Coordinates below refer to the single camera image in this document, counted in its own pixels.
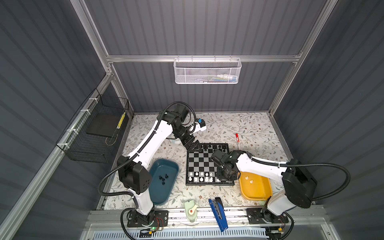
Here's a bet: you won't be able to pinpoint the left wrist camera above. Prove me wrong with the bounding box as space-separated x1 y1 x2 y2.
193 119 207 133

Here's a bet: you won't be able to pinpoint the black white chess board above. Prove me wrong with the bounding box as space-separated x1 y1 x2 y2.
186 143 235 186

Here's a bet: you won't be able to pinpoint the blue black stapler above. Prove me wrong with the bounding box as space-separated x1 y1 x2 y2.
209 197 228 232

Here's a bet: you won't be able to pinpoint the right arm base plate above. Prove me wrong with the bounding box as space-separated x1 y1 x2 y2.
246 208 289 225

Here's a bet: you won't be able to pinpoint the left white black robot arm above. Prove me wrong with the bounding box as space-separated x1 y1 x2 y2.
98 101 207 216

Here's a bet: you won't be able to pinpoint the yellow green marker in basket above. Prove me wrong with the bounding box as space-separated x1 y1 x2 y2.
117 112 126 130

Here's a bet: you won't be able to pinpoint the black chess pieces in tray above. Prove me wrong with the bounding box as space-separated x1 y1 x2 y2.
159 174 169 185

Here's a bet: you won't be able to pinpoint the white wire wall basket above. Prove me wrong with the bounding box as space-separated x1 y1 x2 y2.
173 58 242 85

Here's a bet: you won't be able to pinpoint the teal plastic tray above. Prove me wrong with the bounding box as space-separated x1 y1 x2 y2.
149 159 179 205

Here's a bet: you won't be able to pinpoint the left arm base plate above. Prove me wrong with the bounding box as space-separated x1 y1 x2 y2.
126 210 169 228

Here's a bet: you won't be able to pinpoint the light green tape dispenser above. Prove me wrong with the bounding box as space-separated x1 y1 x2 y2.
184 200 198 223

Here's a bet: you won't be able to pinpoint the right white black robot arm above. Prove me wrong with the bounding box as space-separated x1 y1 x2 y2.
210 149 351 216

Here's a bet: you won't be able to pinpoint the black wire side basket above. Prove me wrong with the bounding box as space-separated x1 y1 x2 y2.
57 90 130 164

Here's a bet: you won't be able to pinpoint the yellow plastic tray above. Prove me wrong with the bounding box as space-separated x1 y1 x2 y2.
239 172 273 201

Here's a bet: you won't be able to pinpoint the red white marker pen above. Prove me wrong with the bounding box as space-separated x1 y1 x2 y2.
236 133 241 151

